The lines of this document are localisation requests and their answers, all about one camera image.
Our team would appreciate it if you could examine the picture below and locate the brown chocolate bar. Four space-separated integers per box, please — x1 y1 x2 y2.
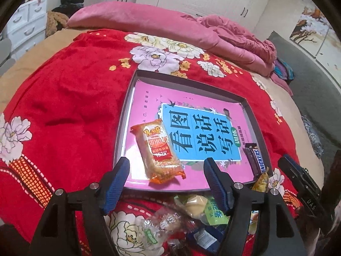
244 143 269 178

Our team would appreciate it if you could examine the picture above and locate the white drawer cabinet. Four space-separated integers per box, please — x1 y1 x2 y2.
5 0 48 62

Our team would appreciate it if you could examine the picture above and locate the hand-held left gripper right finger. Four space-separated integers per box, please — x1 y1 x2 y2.
203 157 305 256

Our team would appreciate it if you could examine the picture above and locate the red floral blanket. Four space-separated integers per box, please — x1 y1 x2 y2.
0 31 304 256

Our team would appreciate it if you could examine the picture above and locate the orange snack packet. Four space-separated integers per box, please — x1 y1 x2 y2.
130 119 186 184

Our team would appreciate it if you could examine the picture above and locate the dark clothes pile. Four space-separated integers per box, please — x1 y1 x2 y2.
59 0 84 12

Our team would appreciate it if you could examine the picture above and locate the grey shallow tray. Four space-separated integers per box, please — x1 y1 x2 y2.
113 69 272 192

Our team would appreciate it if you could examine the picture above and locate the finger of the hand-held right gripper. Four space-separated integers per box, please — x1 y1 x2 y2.
278 154 321 195

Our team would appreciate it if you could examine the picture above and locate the clear cake packet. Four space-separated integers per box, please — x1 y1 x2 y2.
136 208 192 254

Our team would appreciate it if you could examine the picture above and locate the grey patterned cloth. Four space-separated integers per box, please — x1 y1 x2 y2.
301 115 324 158

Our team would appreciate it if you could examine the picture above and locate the pink quilt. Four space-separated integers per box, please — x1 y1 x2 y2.
192 15 293 96

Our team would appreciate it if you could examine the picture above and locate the tree wall painting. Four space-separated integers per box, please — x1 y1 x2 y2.
289 5 333 44

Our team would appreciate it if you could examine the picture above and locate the purple teal cloth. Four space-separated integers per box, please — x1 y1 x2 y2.
273 58 296 80

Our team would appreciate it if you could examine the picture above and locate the grey floor mat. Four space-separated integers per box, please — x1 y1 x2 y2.
268 31 341 155

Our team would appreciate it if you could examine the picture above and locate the yellow wafer packet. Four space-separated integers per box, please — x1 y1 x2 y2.
251 171 270 195

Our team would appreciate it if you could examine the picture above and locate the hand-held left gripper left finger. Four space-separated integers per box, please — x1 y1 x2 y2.
28 157 131 256

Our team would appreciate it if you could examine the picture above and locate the pink picture book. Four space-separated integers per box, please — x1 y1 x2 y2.
125 81 256 190

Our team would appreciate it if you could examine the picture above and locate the pink pillow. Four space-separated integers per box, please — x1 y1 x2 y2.
66 1 216 51

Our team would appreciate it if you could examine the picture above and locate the blue snack packet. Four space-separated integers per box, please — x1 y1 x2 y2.
186 225 227 254

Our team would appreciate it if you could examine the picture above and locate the brown knitted blanket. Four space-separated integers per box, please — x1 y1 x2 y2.
46 11 70 35

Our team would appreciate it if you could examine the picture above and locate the green pastry packet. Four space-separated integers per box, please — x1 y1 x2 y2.
174 193 231 226

